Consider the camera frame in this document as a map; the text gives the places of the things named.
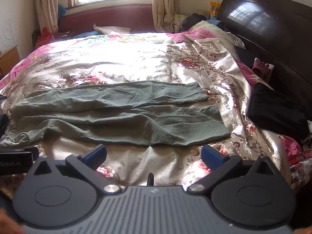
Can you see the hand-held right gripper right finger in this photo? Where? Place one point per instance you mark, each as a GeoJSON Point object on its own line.
{"type": "Point", "coordinates": [211, 154]}

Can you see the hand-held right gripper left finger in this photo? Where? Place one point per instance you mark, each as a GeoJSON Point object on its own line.
{"type": "Point", "coordinates": [94, 154]}

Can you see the green pants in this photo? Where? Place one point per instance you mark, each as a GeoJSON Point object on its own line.
{"type": "Point", "coordinates": [121, 124]}

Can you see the black garment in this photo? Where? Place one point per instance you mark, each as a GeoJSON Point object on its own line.
{"type": "Point", "coordinates": [275, 112]}

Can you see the floral satin bedspread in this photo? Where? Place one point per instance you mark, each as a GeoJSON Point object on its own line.
{"type": "Point", "coordinates": [109, 61]}

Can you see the pink fuzzy slipper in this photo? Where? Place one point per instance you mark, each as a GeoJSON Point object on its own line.
{"type": "Point", "coordinates": [262, 68]}

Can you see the wooden desk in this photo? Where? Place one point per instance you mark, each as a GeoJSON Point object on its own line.
{"type": "Point", "coordinates": [9, 61]}

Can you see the white pillow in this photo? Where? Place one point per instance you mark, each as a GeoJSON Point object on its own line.
{"type": "Point", "coordinates": [107, 29]}

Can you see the blue cloth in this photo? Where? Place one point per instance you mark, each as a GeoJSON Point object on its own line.
{"type": "Point", "coordinates": [219, 24]}

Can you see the dark wooden headboard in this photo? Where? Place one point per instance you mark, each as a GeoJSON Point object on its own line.
{"type": "Point", "coordinates": [280, 41]}

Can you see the black bag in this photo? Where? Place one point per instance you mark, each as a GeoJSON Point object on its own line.
{"type": "Point", "coordinates": [195, 20]}

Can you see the pale green cloth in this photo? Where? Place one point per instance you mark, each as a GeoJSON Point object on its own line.
{"type": "Point", "coordinates": [180, 17]}

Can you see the blue plastic bag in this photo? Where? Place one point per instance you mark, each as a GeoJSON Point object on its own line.
{"type": "Point", "coordinates": [62, 11]}

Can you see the yellow packet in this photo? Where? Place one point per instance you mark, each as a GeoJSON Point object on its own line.
{"type": "Point", "coordinates": [214, 7]}

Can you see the beige curtain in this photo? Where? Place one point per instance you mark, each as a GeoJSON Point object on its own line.
{"type": "Point", "coordinates": [46, 4]}
{"type": "Point", "coordinates": [163, 2]}

